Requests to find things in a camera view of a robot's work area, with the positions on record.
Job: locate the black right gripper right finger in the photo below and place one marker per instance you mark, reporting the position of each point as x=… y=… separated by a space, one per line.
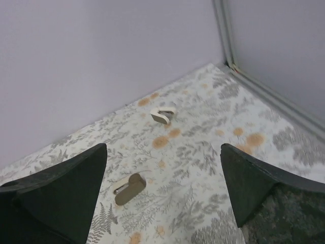
x=272 y=205

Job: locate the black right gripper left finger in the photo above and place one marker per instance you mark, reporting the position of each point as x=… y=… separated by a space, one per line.
x=55 y=205

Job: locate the floral table mat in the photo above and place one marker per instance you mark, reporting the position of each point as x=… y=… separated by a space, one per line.
x=185 y=199

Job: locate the aluminium frame rail right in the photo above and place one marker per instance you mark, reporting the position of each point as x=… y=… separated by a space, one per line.
x=288 y=109

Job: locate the aluminium frame post right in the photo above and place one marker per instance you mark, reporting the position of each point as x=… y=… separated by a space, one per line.
x=223 y=16

